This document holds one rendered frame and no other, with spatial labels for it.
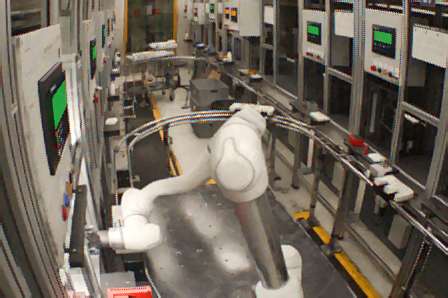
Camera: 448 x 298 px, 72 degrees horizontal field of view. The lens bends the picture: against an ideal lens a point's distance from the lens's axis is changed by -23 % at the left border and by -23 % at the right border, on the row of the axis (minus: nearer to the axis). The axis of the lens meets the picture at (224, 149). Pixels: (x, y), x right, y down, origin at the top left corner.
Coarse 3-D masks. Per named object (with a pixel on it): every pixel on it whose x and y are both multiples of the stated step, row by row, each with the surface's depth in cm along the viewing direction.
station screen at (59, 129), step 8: (64, 72) 83; (56, 80) 72; (64, 80) 83; (56, 88) 72; (64, 112) 82; (64, 120) 82; (56, 128) 71; (64, 128) 81; (56, 136) 70; (64, 136) 80; (64, 144) 80
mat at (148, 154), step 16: (144, 96) 714; (144, 112) 620; (144, 128) 547; (128, 144) 491; (144, 144) 492; (160, 144) 492; (144, 160) 447; (160, 160) 447; (176, 160) 449; (144, 176) 408; (160, 176) 409
